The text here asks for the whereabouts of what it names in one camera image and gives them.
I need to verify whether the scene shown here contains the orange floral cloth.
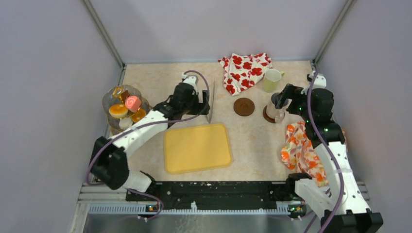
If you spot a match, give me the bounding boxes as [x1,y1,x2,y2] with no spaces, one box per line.
[280,121,328,187]

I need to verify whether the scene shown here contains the left brown coaster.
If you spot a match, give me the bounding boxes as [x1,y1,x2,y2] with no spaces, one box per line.
[233,98,255,117]

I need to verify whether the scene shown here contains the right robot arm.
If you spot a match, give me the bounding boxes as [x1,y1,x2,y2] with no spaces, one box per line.
[275,84,383,233]

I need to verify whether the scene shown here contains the brown star cookie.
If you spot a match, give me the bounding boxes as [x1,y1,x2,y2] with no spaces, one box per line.
[120,90,130,103]

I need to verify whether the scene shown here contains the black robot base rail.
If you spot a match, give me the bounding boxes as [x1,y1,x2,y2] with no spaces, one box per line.
[125,181,307,211]

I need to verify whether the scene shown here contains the metal serving tongs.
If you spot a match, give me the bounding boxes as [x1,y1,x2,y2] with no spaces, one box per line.
[206,80,216,124]

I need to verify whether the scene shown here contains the three-tier glass dessert stand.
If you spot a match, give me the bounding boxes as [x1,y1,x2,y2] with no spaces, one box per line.
[102,85,151,135]

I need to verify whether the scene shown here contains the pink pearlescent mug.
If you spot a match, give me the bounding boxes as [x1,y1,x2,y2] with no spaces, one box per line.
[263,93,289,123]

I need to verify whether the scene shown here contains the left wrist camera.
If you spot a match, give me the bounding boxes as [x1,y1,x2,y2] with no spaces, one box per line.
[182,73,199,93]

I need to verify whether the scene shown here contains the green mug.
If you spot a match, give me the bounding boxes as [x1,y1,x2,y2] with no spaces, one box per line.
[263,68,285,93]

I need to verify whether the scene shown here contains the pink swirl roll cake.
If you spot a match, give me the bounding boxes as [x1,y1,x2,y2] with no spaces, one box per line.
[124,96,142,113]

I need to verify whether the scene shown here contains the brown coaster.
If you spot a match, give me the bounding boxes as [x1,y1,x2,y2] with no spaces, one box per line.
[262,106,277,123]
[233,98,255,117]

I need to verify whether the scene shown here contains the orange glazed donut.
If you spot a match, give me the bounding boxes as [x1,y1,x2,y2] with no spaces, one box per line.
[130,108,147,123]
[108,104,129,119]

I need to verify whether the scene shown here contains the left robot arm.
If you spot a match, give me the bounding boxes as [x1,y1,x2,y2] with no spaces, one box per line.
[88,82,210,201]

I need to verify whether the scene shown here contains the right brown coaster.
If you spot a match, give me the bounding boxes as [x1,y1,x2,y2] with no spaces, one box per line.
[262,106,277,123]

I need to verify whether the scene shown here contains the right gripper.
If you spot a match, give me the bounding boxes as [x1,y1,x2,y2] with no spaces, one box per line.
[273,83,313,122]

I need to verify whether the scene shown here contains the yellow plastic tray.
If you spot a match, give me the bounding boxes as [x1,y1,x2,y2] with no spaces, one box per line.
[164,123,232,175]

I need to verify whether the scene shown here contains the red poppy cloth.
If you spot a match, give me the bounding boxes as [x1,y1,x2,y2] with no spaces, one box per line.
[218,53,273,96]

